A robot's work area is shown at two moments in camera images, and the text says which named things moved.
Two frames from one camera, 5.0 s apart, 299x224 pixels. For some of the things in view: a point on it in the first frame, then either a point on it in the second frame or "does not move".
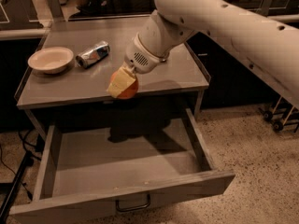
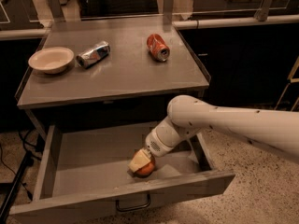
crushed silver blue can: (90, 57) does not move
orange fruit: (131, 91) -> (146, 170)
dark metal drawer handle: (134, 208) does not move
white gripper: (144, 58) -> (154, 146)
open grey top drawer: (90, 166) does not move
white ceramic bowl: (51, 60) does not move
